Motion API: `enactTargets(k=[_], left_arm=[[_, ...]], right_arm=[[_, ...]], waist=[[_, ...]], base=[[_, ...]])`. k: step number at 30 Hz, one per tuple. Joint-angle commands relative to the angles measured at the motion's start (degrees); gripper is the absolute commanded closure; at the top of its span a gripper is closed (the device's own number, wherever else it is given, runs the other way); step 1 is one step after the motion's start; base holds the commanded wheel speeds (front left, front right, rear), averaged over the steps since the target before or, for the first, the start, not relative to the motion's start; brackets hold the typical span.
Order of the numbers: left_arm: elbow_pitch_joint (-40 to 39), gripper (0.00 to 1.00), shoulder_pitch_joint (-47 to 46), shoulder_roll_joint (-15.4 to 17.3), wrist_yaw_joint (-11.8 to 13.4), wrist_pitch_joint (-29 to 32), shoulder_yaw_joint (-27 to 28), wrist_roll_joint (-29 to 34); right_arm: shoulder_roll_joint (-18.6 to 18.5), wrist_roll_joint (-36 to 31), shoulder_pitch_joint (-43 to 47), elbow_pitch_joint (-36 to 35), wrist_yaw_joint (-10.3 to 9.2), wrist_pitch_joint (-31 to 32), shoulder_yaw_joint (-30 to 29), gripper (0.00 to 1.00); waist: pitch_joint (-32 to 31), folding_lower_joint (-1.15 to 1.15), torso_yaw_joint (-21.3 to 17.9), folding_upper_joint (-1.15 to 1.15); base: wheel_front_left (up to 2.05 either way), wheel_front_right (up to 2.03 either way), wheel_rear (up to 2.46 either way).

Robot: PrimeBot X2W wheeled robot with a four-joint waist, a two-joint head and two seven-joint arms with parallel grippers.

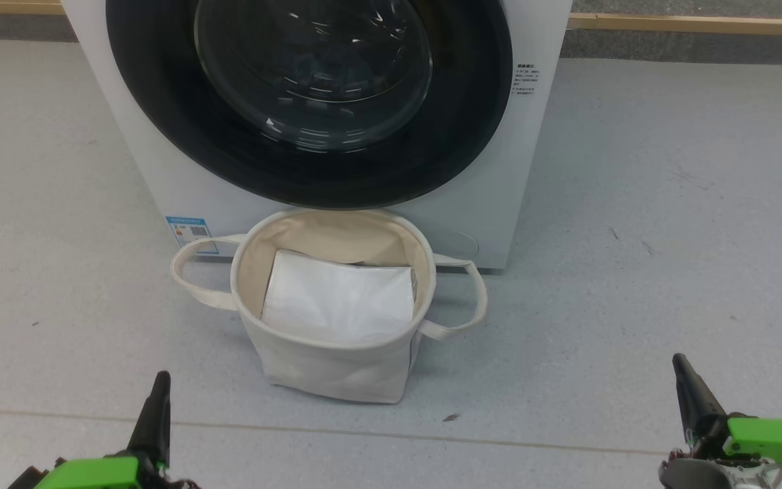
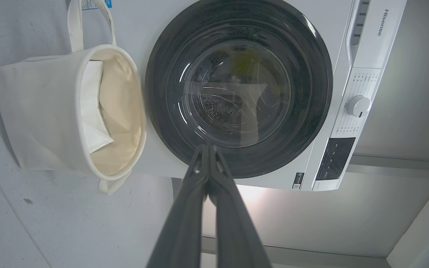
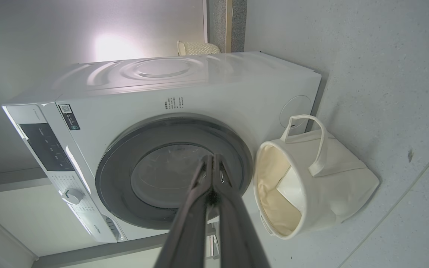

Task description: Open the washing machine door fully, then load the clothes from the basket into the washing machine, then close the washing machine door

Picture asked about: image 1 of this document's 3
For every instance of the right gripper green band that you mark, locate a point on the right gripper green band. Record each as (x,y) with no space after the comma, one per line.
(778,448)

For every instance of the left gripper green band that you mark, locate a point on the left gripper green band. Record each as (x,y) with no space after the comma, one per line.
(92,474)

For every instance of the black round glass washer door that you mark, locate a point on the black round glass washer door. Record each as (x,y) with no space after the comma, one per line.
(160,122)

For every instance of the white canvas laundry basket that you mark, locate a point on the white canvas laundry basket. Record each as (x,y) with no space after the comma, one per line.
(337,373)

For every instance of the white sheet in basket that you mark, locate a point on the white sheet in basket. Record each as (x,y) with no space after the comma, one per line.
(337,299)

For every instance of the white front-load washing machine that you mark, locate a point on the white front-load washing machine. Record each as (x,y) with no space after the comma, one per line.
(499,170)

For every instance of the blue energy label sticker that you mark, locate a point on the blue energy label sticker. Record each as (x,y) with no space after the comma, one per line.
(191,231)

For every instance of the small printed text label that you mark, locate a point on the small printed text label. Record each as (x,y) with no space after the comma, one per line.
(528,78)

